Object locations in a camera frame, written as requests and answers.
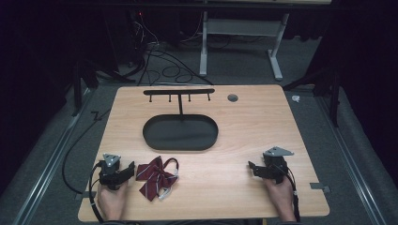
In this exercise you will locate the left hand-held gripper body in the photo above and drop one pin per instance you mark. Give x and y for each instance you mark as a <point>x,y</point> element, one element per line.
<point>110,175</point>

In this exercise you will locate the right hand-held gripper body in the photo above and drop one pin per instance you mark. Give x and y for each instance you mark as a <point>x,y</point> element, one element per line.
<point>276,165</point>

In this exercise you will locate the maroon striped bow tie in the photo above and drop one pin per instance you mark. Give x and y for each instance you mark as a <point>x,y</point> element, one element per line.
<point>156,178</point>

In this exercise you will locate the person's left hand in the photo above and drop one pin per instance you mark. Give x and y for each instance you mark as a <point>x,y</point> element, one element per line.
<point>112,201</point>

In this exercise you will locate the person's right hand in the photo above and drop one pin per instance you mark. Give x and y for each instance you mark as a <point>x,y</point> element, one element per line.
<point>280,197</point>

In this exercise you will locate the black hanger stand with tray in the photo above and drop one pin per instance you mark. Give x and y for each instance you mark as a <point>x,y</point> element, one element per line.
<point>180,132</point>

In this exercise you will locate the small white crumpled scrap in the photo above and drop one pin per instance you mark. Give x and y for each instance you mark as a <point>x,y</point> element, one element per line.
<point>295,98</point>

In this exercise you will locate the black metal stand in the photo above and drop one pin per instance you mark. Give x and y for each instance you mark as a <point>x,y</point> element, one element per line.
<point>77,90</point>
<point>334,93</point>

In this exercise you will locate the grey metal table bracket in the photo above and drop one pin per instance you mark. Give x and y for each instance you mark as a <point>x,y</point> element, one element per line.
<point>82,195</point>
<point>319,187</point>

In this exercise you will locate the metal floor rail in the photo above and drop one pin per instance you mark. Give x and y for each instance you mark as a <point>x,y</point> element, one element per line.
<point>47,168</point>
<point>350,156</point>

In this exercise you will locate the white metal desk frame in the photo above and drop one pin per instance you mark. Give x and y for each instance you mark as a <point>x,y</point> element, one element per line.
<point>244,28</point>

